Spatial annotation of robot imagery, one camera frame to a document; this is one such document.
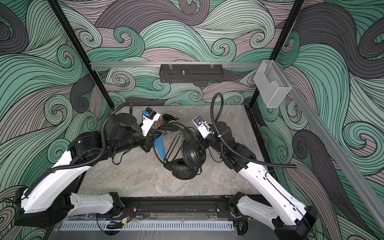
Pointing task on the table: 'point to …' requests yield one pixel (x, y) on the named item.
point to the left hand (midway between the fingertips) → (161, 132)
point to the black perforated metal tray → (191, 73)
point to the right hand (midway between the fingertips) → (200, 128)
